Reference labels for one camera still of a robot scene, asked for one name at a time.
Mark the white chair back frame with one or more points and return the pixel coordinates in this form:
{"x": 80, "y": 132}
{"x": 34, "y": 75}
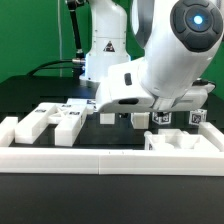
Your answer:
{"x": 68, "y": 119}

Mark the white tagged cube left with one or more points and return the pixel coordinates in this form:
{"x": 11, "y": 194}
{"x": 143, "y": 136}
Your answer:
{"x": 161, "y": 118}

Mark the white tag sheet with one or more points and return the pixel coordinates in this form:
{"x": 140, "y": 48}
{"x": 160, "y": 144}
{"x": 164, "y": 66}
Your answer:
{"x": 89, "y": 103}

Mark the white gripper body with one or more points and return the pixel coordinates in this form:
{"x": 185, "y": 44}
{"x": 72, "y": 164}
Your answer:
{"x": 122, "y": 92}

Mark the white tagged cube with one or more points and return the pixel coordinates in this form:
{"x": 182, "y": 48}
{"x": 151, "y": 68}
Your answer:
{"x": 197, "y": 116}
{"x": 161, "y": 118}

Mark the white chair seat part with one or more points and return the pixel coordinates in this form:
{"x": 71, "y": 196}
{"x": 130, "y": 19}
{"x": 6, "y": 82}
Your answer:
{"x": 177, "y": 140}

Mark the white U-shaped fence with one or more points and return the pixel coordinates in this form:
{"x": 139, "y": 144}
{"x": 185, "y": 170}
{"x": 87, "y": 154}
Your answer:
{"x": 165, "y": 161}

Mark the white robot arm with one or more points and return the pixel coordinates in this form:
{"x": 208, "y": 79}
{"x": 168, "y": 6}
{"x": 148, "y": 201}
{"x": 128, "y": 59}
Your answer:
{"x": 151, "y": 60}

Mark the white tagged cube right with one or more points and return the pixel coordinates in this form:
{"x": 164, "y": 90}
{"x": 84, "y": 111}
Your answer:
{"x": 197, "y": 116}

